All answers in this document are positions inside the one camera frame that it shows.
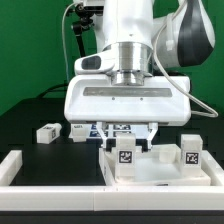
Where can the white square table top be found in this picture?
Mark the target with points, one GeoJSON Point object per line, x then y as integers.
{"type": "Point", "coordinates": [158, 167]}

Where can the white sheet with tag markers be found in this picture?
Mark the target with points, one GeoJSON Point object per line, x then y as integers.
{"type": "Point", "coordinates": [140, 131]}

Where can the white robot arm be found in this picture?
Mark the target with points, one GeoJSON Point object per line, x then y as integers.
{"type": "Point", "coordinates": [125, 81]}

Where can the white U-shaped obstacle fence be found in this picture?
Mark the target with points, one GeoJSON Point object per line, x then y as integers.
{"type": "Point", "coordinates": [108, 198]}

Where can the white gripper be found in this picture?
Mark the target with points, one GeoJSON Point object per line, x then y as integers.
{"type": "Point", "coordinates": [91, 97]}

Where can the grey camera on mount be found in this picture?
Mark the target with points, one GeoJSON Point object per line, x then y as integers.
{"type": "Point", "coordinates": [93, 3]}

